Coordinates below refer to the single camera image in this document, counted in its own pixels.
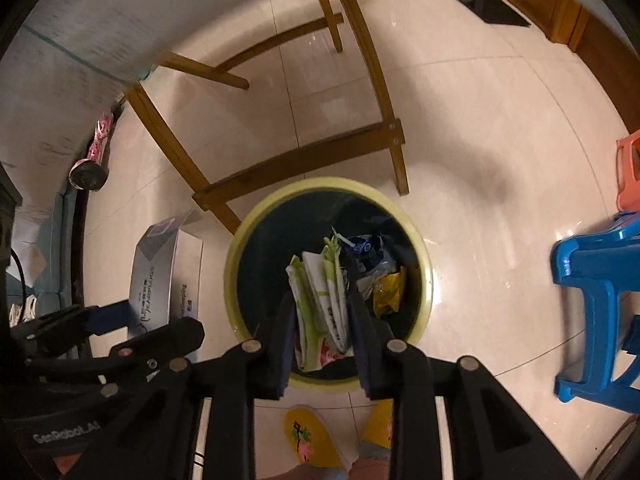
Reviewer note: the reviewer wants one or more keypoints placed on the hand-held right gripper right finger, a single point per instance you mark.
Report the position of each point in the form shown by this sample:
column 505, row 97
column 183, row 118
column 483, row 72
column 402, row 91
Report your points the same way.
column 369, row 370

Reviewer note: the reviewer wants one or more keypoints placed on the wooden table frame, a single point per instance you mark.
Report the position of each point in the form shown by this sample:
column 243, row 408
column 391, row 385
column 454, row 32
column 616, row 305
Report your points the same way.
column 300, row 161

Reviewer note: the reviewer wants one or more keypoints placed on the person's left leg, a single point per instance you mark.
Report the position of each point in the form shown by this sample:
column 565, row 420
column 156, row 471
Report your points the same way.
column 310, row 474

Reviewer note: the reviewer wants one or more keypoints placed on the pink printed hoverboard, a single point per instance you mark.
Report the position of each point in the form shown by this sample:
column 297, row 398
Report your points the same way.
column 95, row 160

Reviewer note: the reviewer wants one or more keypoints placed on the blue plastic stool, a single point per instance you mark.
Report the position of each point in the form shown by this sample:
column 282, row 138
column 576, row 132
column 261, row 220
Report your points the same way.
column 590, row 280

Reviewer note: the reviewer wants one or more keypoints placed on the green white wrapper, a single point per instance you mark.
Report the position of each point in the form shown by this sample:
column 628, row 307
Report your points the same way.
column 320, row 290

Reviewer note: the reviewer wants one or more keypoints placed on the yellow-rimmed black trash bin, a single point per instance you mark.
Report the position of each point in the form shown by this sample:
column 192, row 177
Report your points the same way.
column 280, row 230

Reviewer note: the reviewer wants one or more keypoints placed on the yellow snack bag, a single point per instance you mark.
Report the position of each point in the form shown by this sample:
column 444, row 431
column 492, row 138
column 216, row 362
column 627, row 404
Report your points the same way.
column 390, row 292

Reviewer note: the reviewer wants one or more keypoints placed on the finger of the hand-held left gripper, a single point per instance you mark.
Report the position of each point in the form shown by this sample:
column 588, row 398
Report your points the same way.
column 107, row 317
column 170, row 337

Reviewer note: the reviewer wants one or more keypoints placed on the low wooden cabinet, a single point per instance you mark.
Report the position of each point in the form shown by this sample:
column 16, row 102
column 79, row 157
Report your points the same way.
column 610, row 60

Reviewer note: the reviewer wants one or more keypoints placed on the dark floor mat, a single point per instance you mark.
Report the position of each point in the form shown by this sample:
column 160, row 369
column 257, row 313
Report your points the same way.
column 490, row 7

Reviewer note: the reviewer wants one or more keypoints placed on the blue snack packet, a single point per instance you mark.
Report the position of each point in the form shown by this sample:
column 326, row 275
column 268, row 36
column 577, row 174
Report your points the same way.
column 367, row 249

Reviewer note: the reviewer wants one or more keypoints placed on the grey cardboard box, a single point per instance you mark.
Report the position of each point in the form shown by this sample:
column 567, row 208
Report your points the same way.
column 155, row 270

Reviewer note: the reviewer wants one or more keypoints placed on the yellow embroidered slipper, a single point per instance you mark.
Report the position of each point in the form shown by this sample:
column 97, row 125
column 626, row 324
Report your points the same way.
column 305, row 435
column 380, row 427

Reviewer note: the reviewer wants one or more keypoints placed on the person's leg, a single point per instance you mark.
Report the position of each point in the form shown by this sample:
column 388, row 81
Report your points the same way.
column 310, row 474
column 370, row 469

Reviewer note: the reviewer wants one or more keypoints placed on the pink plastic stool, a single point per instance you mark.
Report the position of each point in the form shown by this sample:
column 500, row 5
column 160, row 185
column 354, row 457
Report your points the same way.
column 630, row 180

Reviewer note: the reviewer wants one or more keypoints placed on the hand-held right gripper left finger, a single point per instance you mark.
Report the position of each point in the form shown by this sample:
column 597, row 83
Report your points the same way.
column 282, row 345

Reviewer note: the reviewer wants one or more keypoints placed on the person's right leg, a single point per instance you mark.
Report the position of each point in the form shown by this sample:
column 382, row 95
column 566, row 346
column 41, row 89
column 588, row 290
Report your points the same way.
column 370, row 469

